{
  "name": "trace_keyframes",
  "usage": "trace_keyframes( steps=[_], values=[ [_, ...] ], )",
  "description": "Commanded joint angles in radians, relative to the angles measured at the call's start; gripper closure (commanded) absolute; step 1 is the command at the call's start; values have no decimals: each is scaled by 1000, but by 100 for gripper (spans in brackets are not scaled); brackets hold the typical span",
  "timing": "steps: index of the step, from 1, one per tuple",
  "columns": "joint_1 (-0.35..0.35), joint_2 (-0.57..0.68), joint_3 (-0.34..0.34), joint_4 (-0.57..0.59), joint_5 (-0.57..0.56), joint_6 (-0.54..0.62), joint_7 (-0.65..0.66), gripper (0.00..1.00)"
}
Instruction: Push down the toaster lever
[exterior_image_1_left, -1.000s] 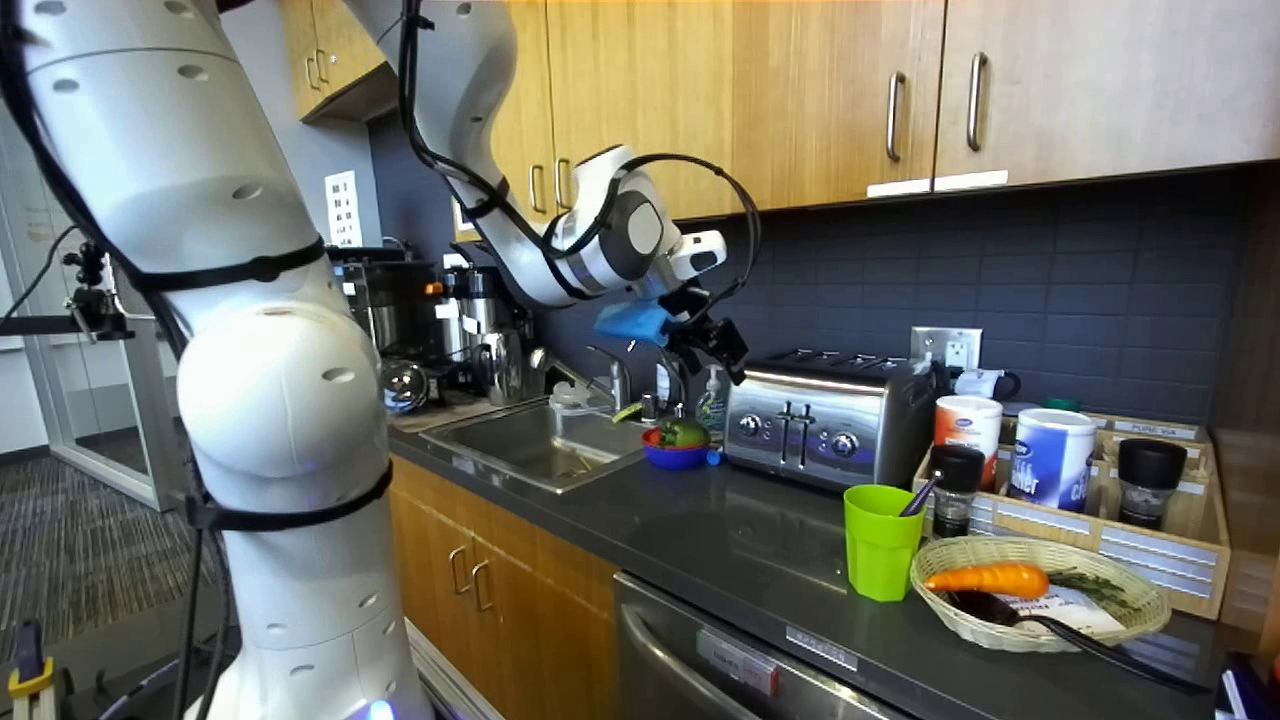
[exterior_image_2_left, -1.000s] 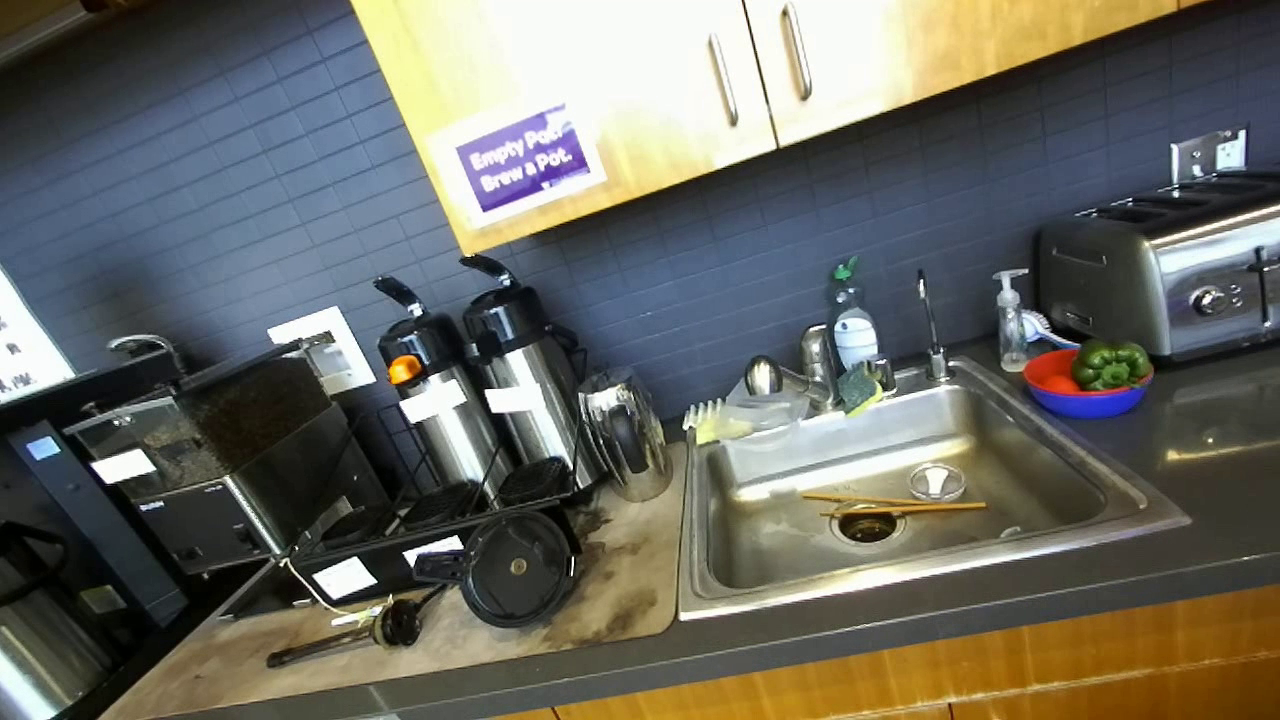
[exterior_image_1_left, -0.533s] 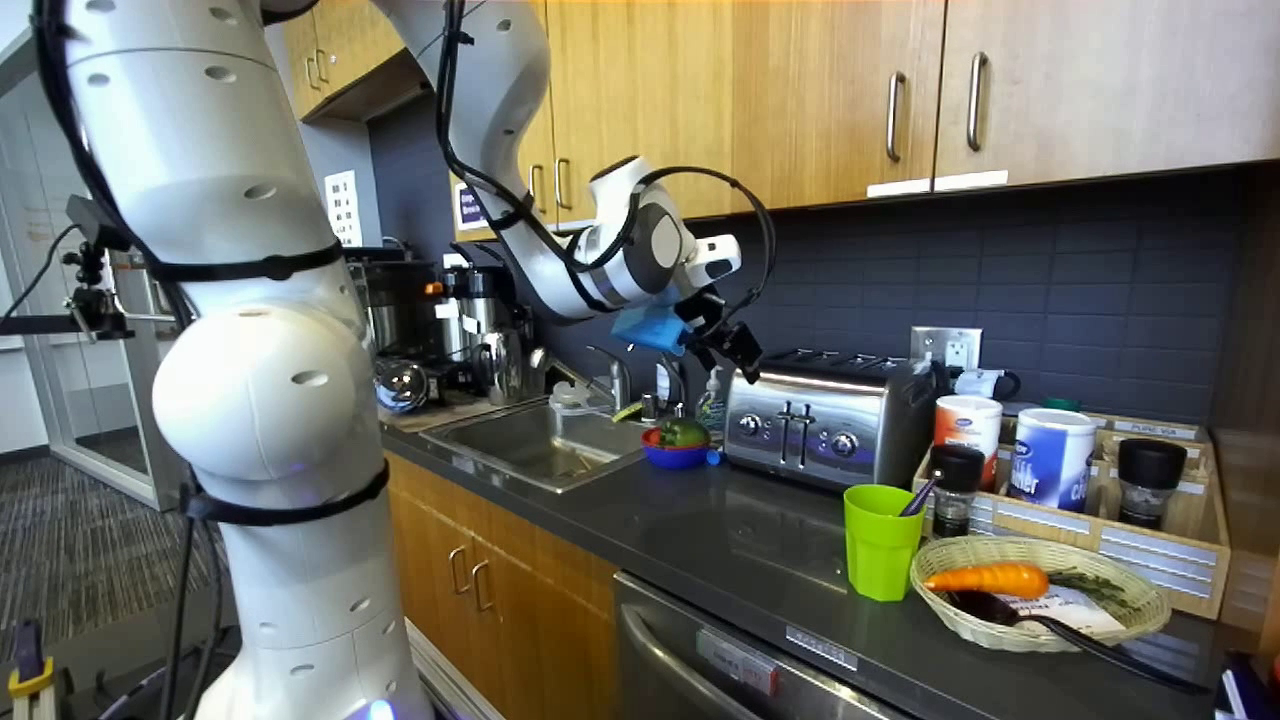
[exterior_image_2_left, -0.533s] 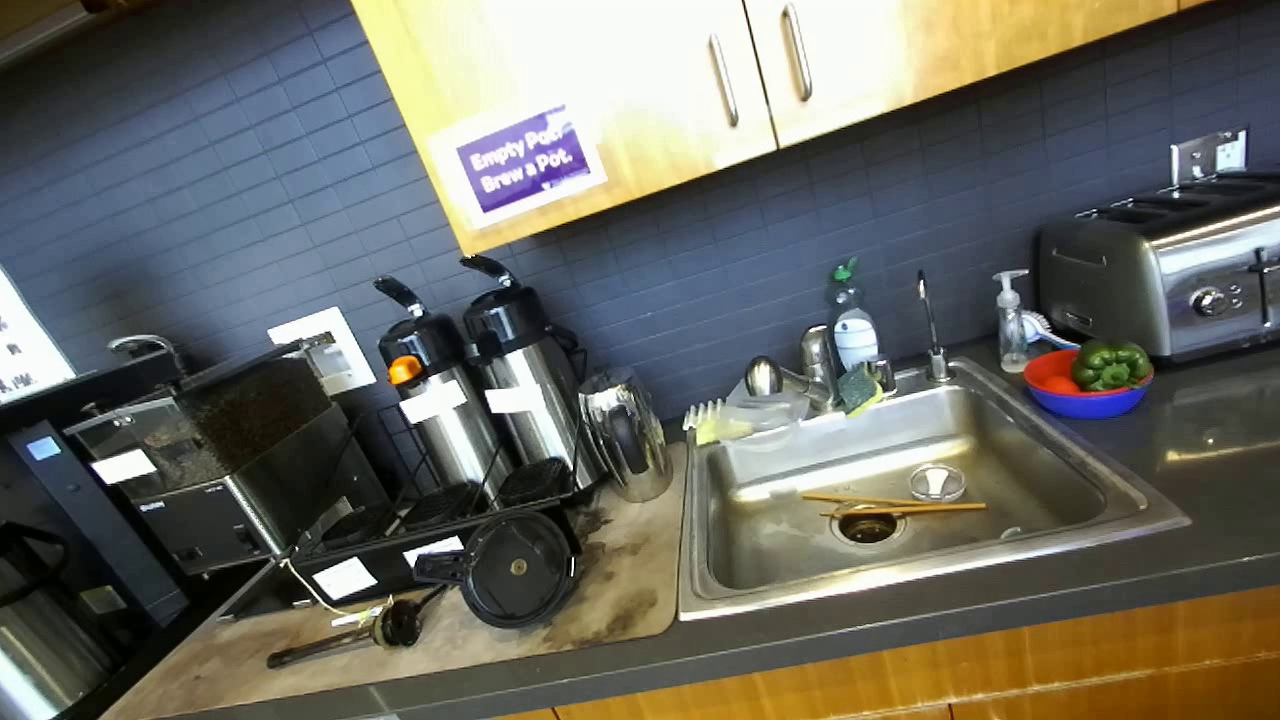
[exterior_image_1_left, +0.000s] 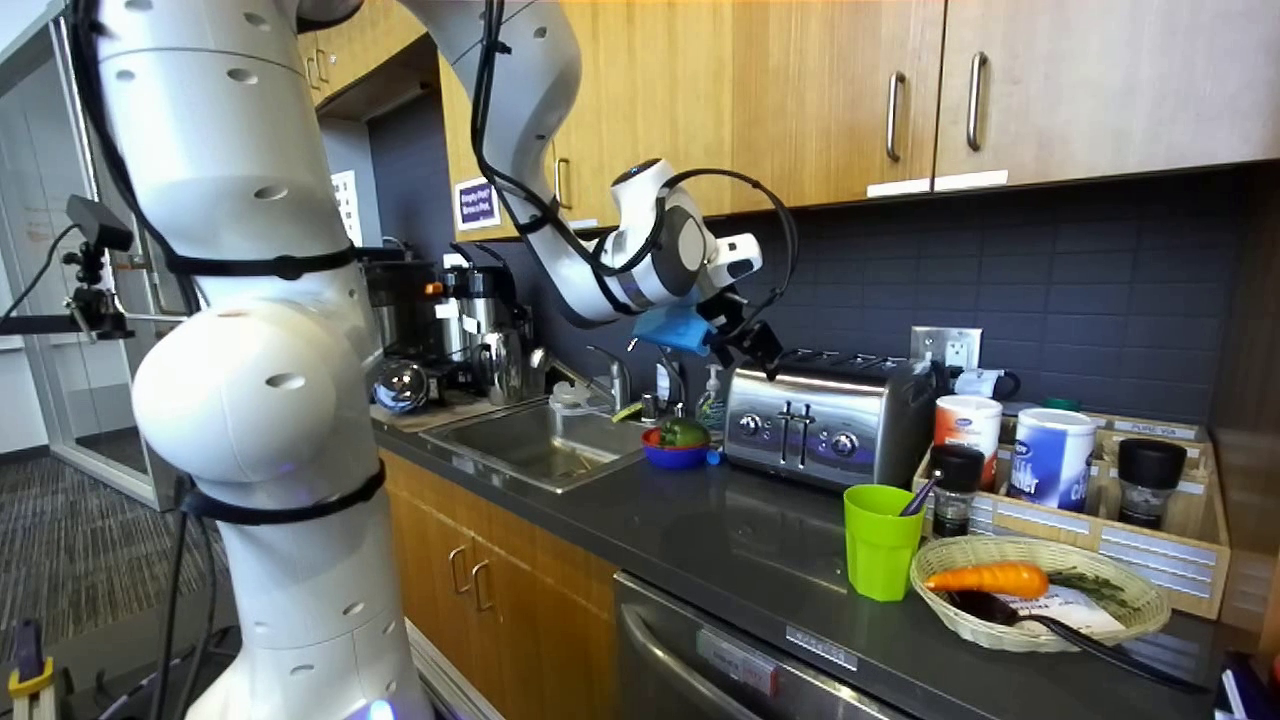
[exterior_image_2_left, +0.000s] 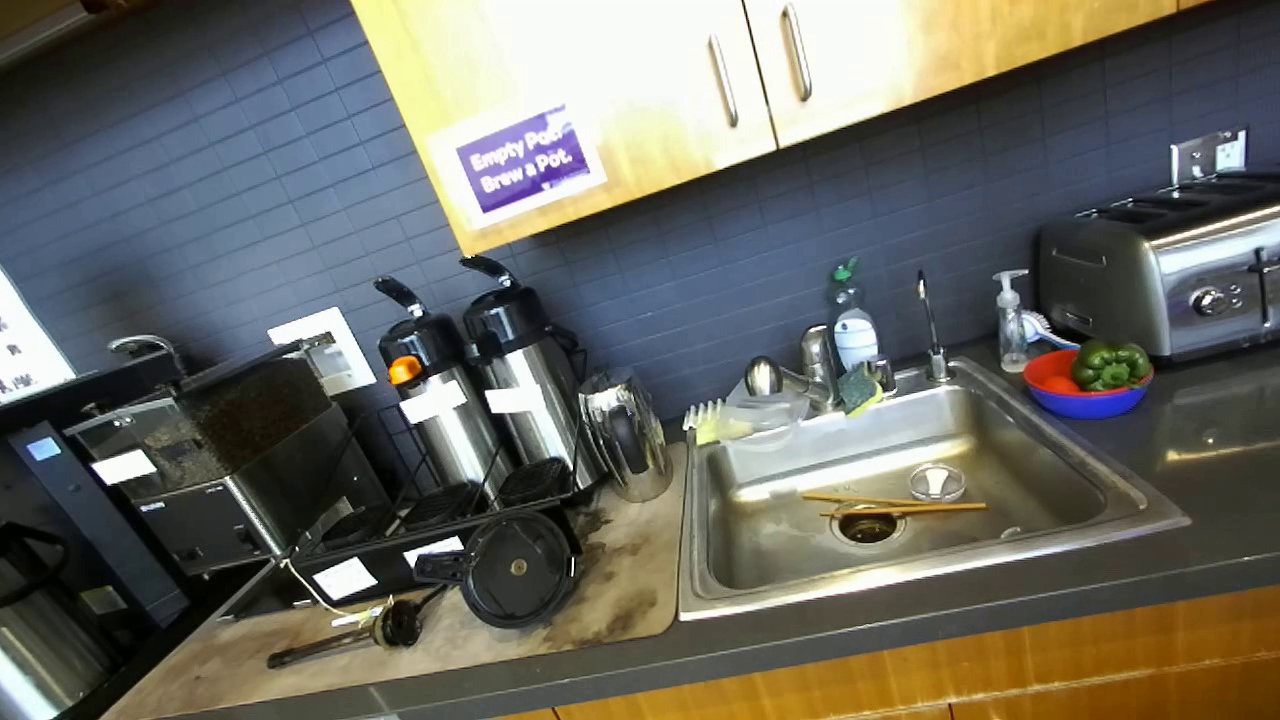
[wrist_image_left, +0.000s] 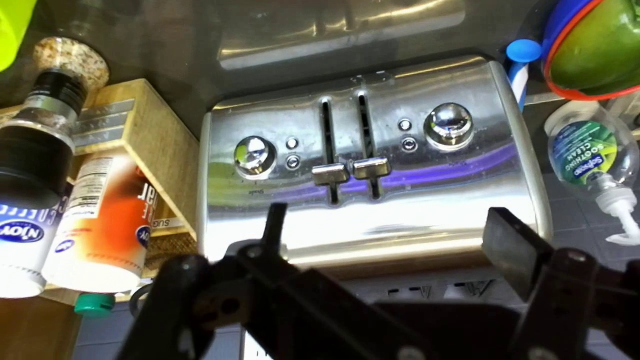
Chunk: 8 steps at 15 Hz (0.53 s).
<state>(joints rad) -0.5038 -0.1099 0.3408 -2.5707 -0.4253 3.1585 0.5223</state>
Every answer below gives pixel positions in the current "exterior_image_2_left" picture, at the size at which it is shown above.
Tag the white wall plate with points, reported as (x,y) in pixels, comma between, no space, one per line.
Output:
(324,344)

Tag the silver wall outlet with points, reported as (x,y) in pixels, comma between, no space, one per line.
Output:
(1205,158)

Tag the steel coffee pot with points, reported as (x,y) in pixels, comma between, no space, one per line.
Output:
(45,652)

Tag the stainless steel toaster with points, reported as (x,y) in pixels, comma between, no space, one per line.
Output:
(1132,274)

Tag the steel airpot with white label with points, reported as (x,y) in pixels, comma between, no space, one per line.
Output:
(541,387)

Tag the yellow cloth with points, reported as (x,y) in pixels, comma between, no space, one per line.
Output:
(714,426)

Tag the wooden lower cabinet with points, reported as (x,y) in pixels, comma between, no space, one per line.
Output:
(1065,663)

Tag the green-capped dish soap bottle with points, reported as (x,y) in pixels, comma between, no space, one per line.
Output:
(854,332)

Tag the white wall panel with marks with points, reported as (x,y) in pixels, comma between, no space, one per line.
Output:
(27,341)

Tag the black round lid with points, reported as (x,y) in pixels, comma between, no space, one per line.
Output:
(523,570)

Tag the steel airpot with orange tag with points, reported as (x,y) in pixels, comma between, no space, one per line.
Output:
(446,423)

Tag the red tomato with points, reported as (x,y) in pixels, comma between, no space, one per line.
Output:
(1062,387)

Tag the black airpot rack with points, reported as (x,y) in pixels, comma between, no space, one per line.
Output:
(401,527)

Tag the thin chrome tap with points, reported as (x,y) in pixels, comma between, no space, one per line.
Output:
(930,332)

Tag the beige counter mat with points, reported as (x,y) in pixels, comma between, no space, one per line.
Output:
(613,584)

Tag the steel pitcher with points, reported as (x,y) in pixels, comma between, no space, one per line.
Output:
(627,441)

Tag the chrome sink faucet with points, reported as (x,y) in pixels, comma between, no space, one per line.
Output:
(813,352)

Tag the green yellow sponge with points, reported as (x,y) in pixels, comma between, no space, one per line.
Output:
(861,390)

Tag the plain wooden cabinet door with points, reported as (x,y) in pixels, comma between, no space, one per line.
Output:
(934,47)

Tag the blue bowl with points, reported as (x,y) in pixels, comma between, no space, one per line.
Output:
(1086,401)

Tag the black brush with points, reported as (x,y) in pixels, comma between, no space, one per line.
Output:
(386,625)

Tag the wooden stick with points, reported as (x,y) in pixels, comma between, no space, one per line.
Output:
(894,504)

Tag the wooden cabinet door with sign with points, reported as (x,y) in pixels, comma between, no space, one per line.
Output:
(585,66)

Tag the stainless steel sink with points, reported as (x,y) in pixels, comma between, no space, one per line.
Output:
(934,547)

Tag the purple white sign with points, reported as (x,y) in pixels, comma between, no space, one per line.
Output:
(523,162)

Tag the black coffee brewer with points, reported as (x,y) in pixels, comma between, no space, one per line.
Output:
(264,454)

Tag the clear pump soap bottle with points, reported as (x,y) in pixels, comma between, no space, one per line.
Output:
(1013,328)

